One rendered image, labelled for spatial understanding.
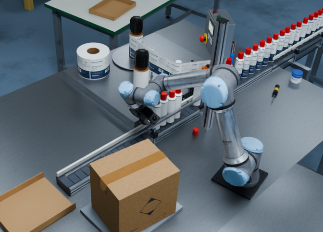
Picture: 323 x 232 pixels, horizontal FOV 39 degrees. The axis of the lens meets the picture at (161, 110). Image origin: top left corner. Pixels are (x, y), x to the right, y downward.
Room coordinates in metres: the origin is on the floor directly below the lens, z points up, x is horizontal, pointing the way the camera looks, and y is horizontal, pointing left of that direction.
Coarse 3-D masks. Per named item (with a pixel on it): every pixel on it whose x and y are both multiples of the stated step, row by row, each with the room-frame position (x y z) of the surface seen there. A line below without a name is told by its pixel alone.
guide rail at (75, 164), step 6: (192, 96) 2.17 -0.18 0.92; (186, 102) 2.13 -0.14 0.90; (138, 126) 1.86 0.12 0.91; (144, 126) 1.88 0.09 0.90; (132, 132) 1.82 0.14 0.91; (120, 138) 1.76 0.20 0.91; (108, 144) 1.70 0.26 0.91; (96, 150) 1.65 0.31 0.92; (102, 150) 1.67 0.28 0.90; (90, 156) 1.62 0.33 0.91; (78, 162) 1.56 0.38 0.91; (66, 168) 1.51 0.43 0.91; (60, 174) 1.49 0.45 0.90
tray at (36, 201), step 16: (16, 192) 1.41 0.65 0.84; (32, 192) 1.42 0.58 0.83; (48, 192) 1.43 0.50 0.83; (0, 208) 1.32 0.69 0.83; (16, 208) 1.32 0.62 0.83; (32, 208) 1.33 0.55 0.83; (48, 208) 1.34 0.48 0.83; (64, 208) 1.34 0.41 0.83; (0, 224) 1.22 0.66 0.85; (16, 224) 1.24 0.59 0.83; (32, 224) 1.24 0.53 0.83; (48, 224) 1.24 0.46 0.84
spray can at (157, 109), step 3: (159, 102) 1.89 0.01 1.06; (156, 105) 1.88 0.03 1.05; (159, 105) 1.88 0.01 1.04; (153, 108) 1.88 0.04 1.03; (156, 108) 1.87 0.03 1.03; (159, 108) 1.88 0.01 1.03; (153, 111) 1.88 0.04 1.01; (156, 111) 1.88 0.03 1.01; (159, 111) 1.88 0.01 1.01; (159, 114) 1.88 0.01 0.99; (156, 126) 1.88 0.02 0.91; (159, 126) 1.89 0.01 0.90; (156, 129) 1.88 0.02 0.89
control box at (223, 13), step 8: (208, 16) 2.12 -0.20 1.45; (216, 16) 2.08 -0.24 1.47; (224, 16) 2.08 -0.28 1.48; (208, 24) 2.10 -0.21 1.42; (232, 24) 2.01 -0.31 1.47; (232, 32) 2.01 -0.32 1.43; (208, 40) 2.07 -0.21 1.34; (232, 40) 2.01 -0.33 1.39; (208, 48) 2.05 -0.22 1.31; (224, 56) 2.00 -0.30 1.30
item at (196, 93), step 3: (195, 87) 2.13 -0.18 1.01; (198, 87) 2.12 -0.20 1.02; (195, 90) 2.12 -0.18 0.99; (198, 90) 2.12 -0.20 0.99; (195, 93) 2.12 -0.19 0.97; (198, 93) 2.12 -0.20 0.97; (195, 96) 2.12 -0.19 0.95; (198, 96) 2.12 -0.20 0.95; (198, 102) 2.12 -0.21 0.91; (195, 105) 2.12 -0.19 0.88; (198, 105) 2.12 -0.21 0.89
